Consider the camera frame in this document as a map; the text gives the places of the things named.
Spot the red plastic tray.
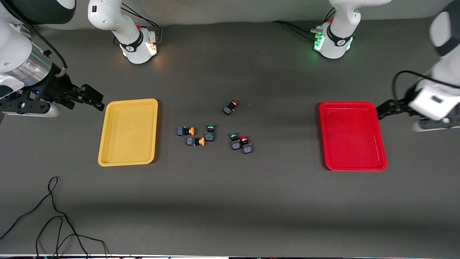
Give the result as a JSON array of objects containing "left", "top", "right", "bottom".
[{"left": 319, "top": 101, "right": 388, "bottom": 171}]

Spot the black arm-mounted cable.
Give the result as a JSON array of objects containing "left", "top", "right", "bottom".
[
  {"left": 391, "top": 70, "right": 444, "bottom": 105},
  {"left": 2, "top": 0, "right": 69, "bottom": 78}
]

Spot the yellow plastic tray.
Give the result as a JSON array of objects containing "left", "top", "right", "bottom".
[{"left": 98, "top": 98, "right": 159, "bottom": 167}]

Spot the thin black loose cable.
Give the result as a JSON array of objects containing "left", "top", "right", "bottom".
[
  {"left": 35, "top": 216, "right": 109, "bottom": 259},
  {"left": 0, "top": 176, "right": 89, "bottom": 259}
]

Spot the red push button switch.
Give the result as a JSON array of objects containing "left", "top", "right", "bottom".
[
  {"left": 223, "top": 100, "right": 239, "bottom": 116},
  {"left": 239, "top": 136, "right": 253, "bottom": 155}
]

